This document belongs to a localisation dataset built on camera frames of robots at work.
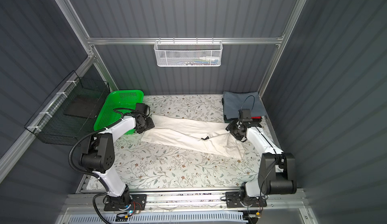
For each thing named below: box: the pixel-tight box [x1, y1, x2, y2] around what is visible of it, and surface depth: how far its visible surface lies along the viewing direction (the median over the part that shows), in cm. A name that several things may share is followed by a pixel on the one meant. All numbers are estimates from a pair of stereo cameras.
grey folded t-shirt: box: [223, 91, 267, 120], surface depth 107 cm
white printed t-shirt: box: [141, 114, 246, 159], surface depth 98 cm
